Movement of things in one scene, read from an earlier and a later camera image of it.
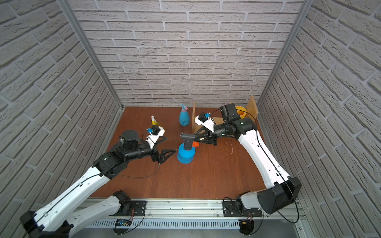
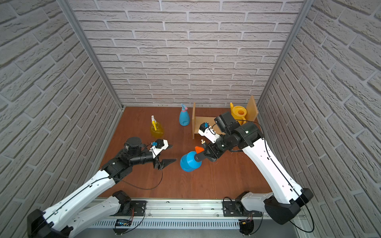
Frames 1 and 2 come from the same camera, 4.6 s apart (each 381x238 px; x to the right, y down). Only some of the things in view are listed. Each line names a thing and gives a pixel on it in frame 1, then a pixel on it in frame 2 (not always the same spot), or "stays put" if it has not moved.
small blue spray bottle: (184, 118) stays put
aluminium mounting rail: (194, 213) stays put
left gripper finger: (166, 153) → (166, 162)
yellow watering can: (242, 111) stays put
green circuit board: (123, 222) stays put
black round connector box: (246, 226) stays put
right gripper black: (201, 140) → (206, 156)
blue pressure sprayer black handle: (188, 139) → (188, 163)
